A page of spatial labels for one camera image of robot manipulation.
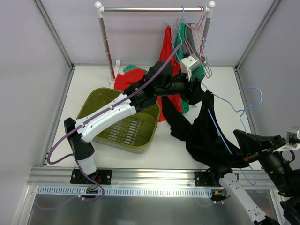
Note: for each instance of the pink wire hanger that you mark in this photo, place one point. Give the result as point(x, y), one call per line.
point(204, 32)

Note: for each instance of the aluminium front rail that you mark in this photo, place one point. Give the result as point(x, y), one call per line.
point(127, 182)

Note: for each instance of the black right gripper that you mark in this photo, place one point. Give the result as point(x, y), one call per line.
point(254, 155)

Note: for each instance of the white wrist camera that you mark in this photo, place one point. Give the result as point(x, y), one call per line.
point(292, 139)
point(189, 64)

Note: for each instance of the red tank top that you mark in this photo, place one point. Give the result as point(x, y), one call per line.
point(163, 82)

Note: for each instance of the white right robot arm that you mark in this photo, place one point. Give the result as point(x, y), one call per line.
point(285, 179)

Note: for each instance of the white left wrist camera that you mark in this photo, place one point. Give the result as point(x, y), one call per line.
point(189, 64)

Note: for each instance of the olive green plastic basket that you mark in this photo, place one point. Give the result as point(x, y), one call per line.
point(133, 133)

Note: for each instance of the green tank top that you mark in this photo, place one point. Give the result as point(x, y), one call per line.
point(133, 73)

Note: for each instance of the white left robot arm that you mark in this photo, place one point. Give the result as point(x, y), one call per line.
point(81, 132)

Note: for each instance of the black tank top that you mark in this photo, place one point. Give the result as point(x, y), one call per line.
point(205, 141)

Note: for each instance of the blue hanger under red top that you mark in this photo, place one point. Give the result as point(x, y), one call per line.
point(177, 28)

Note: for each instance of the blue hanger under green top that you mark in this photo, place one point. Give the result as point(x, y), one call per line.
point(193, 41)

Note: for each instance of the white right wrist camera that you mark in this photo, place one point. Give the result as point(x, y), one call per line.
point(292, 139)

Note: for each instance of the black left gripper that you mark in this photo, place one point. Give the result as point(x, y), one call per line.
point(192, 88)

